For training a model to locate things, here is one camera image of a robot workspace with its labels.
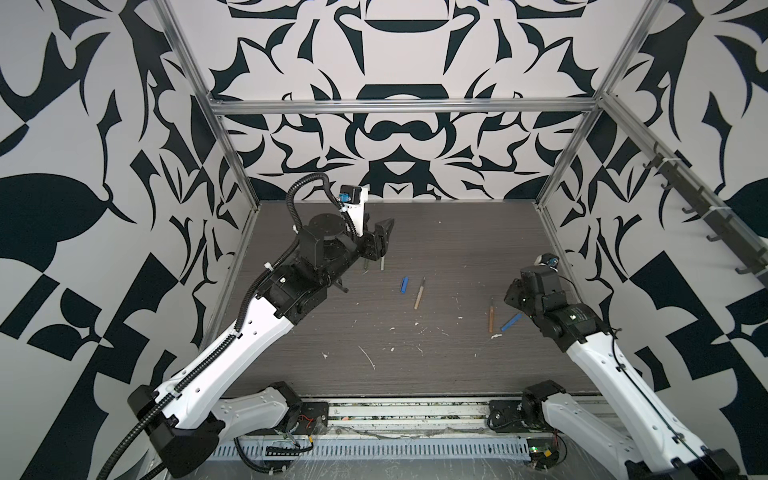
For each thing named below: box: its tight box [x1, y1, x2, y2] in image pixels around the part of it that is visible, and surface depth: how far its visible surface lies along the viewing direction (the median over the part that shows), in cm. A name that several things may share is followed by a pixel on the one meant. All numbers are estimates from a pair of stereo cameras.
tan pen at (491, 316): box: [488, 297, 495, 333], surface depth 91 cm
